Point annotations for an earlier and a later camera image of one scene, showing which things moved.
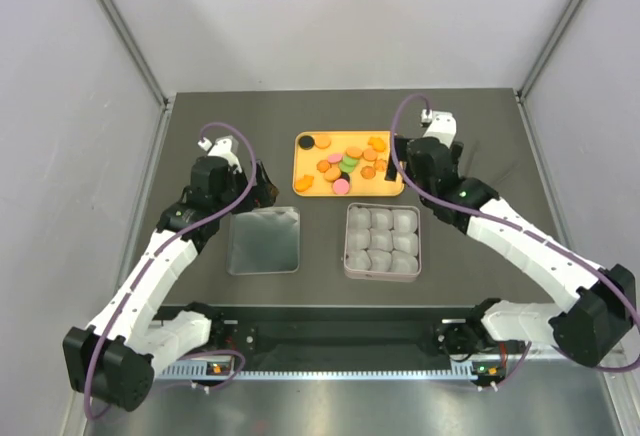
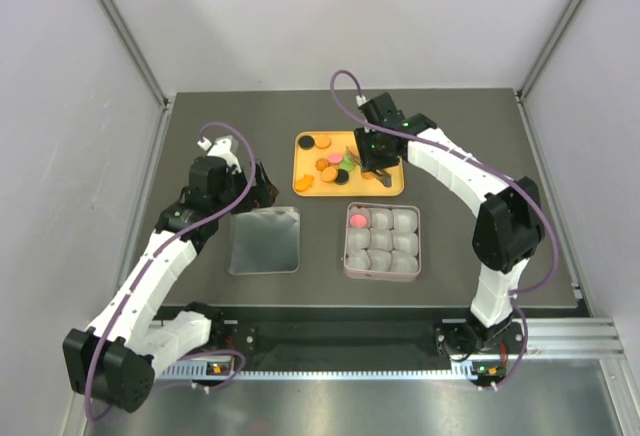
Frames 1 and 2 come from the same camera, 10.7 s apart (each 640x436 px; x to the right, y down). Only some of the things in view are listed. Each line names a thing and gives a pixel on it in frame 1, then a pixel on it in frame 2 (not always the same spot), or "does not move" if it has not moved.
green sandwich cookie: x=347 y=164 does not move
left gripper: x=264 y=193 does not move
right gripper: x=401 y=154 to x=368 y=163
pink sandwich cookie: x=341 y=186 to x=358 y=221
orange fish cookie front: x=303 y=184 does not move
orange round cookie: x=332 y=174 does not move
